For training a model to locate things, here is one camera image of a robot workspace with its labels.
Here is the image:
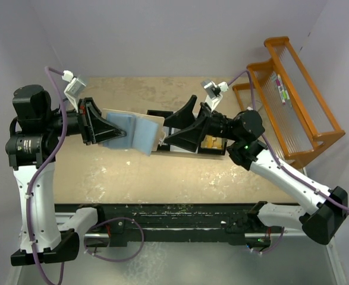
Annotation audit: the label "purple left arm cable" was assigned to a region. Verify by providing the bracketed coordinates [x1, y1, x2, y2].
[27, 66, 71, 285]

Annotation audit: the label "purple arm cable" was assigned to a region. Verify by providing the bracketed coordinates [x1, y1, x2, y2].
[27, 66, 71, 285]
[227, 70, 349, 217]

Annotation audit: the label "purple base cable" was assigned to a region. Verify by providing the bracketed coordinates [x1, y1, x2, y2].
[248, 227, 285, 255]
[83, 218, 145, 263]

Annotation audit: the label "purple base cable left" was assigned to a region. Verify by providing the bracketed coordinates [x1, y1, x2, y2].
[83, 218, 145, 263]

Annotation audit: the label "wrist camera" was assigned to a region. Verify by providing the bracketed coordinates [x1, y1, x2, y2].
[201, 80, 229, 112]
[61, 70, 87, 113]

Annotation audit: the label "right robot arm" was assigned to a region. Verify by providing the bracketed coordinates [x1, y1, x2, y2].
[164, 96, 348, 245]

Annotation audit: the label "gold cards in bin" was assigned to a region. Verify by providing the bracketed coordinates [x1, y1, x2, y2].
[201, 135, 224, 150]

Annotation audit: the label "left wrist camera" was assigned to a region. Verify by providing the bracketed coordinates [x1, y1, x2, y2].
[61, 70, 87, 113]

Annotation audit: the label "markers on rack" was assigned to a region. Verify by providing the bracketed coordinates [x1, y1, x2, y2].
[271, 74, 293, 108]

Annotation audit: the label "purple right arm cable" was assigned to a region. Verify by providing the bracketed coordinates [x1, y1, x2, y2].
[227, 70, 349, 217]

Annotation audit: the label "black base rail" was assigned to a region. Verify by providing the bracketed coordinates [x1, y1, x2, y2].
[55, 202, 285, 247]

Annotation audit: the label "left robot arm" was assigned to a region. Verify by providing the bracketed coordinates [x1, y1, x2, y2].
[5, 84, 127, 267]

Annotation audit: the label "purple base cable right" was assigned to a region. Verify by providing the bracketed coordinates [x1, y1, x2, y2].
[248, 227, 285, 255]

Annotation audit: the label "orange wooden rack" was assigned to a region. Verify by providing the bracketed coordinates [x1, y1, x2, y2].
[232, 36, 345, 169]

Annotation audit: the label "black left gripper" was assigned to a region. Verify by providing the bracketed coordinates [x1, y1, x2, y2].
[42, 97, 126, 145]

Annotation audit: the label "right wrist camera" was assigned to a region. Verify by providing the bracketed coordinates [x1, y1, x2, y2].
[201, 80, 229, 112]

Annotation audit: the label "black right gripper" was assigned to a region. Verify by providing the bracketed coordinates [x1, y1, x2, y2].
[161, 95, 241, 152]

